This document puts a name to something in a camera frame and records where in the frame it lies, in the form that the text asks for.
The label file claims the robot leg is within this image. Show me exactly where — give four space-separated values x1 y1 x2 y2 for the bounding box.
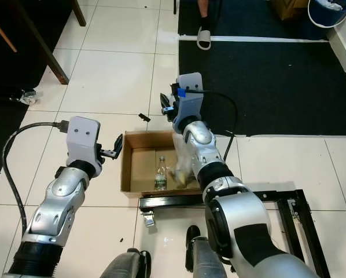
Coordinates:
184 224 233 278
100 247 152 278

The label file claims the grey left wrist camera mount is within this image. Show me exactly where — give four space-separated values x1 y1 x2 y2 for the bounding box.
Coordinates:
67 116 102 170

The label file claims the black metal dolly frame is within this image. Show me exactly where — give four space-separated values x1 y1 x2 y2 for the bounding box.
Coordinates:
138 189 332 278

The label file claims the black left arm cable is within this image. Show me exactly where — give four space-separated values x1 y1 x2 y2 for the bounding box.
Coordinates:
2 120 76 233

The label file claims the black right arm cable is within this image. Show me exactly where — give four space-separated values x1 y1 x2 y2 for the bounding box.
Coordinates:
187 88 239 161

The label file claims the clear plastic bag yellow scrap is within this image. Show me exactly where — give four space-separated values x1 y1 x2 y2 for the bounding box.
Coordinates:
171 134 198 188

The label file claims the grey slipper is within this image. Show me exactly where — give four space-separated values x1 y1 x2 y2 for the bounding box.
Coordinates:
196 26 213 52

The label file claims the clear plastic bottle green label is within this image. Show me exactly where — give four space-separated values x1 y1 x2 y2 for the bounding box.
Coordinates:
154 155 168 191

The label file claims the dark wooden furniture leg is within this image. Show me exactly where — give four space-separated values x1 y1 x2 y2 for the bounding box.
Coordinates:
10 0 71 86

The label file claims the cardboard box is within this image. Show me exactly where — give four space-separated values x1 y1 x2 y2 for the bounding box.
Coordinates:
119 130 204 196

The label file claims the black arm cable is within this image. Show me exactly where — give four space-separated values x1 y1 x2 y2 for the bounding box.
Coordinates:
187 88 239 161
2 120 76 233

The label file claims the silver dolly caster wheel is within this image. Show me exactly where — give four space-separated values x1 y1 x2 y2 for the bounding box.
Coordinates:
141 209 157 228

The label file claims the large black floor mat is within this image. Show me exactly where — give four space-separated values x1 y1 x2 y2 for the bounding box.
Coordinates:
177 0 346 137

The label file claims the robot right leg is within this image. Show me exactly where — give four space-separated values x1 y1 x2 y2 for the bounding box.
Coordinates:
184 224 233 278

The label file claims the blue bucket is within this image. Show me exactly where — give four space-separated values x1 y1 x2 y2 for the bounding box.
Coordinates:
307 0 346 29

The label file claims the brown cardboard carton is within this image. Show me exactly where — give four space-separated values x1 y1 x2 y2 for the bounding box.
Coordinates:
271 0 312 21

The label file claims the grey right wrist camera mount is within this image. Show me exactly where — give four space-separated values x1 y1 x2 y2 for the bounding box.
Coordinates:
175 72 204 126

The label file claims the robot left leg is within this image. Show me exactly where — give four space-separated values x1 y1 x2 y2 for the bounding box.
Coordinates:
100 247 152 278

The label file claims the person's lower leg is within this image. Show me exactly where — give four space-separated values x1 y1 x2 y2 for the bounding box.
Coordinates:
197 0 212 31

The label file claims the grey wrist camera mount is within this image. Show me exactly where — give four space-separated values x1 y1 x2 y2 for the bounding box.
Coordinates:
175 72 204 126
67 116 102 170

